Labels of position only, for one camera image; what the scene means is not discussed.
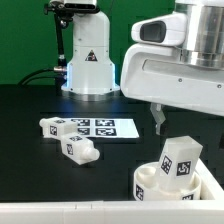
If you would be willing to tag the white round stool seat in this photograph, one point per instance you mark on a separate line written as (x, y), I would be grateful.
(145, 188)

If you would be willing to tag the white L-shaped obstacle fence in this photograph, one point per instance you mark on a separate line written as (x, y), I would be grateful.
(208, 210)

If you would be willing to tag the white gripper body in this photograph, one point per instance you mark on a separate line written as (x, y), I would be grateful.
(155, 74)

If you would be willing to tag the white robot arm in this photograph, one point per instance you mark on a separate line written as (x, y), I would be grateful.
(90, 72)

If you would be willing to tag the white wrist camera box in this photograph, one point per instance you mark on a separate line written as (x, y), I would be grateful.
(167, 30)

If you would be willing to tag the white marker sheet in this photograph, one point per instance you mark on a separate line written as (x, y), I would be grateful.
(106, 127)

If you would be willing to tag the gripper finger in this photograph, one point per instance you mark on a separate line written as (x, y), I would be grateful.
(159, 117)

